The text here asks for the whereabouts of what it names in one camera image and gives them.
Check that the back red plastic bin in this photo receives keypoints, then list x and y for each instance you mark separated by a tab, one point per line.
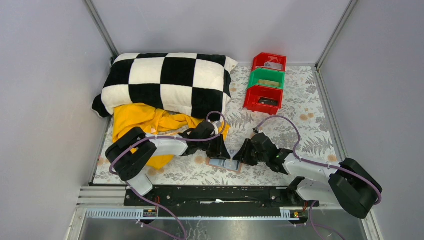
269	61

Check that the grey slotted cable duct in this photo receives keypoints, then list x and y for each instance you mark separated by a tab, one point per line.
147	214

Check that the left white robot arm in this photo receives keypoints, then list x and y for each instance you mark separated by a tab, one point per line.
131	153

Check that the front red plastic bin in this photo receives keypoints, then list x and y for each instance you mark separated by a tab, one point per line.
264	99

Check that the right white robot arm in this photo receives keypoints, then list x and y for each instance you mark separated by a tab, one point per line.
346	184

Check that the pink leather card holder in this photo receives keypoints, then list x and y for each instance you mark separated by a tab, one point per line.
226	164

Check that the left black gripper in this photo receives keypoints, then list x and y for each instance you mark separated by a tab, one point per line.
214	145

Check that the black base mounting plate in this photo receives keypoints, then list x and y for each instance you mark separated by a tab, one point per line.
234	199

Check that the floral patterned table mat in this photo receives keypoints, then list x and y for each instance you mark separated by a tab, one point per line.
300	124

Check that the black white checkered pillow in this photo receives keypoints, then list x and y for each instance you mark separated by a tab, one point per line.
193	84

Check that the yellow cloth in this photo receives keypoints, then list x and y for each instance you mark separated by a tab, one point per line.
151	120

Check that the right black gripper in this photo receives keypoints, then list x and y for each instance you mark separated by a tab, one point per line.
251	152

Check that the red plastic bin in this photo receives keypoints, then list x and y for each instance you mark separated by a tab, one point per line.
264	99
269	61

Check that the green plastic bin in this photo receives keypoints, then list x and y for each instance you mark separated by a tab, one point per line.
267	78

